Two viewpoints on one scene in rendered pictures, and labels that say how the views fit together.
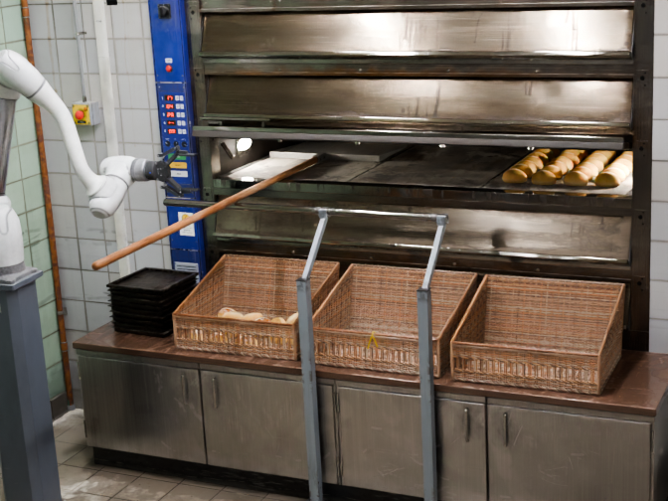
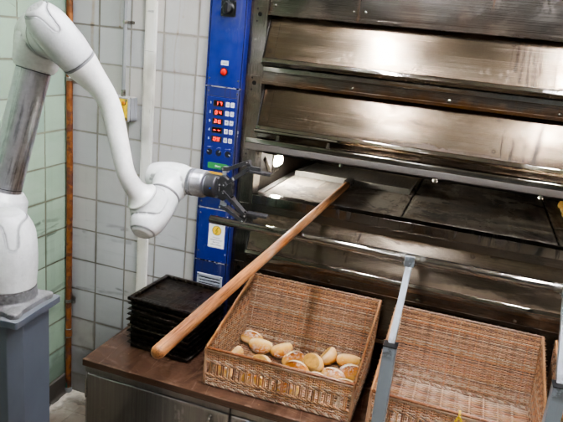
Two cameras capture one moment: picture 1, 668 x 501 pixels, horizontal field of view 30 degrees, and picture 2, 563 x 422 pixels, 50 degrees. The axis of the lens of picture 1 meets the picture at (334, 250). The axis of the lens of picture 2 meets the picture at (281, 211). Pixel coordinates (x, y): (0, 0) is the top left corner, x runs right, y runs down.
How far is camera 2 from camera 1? 2.98 m
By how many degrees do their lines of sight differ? 8
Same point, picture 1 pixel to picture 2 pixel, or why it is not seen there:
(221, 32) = (289, 39)
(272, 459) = not seen: outside the picture
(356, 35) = (453, 61)
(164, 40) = (223, 40)
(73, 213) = (94, 207)
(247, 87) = (307, 104)
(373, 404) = not seen: outside the picture
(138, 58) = (189, 57)
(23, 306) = (28, 346)
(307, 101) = (378, 127)
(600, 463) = not seen: outside the picture
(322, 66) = (404, 90)
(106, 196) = (154, 212)
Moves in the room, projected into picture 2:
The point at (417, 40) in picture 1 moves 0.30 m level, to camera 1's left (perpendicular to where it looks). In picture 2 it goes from (530, 75) to (446, 67)
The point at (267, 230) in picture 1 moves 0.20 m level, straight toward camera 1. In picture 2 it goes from (306, 254) to (317, 274)
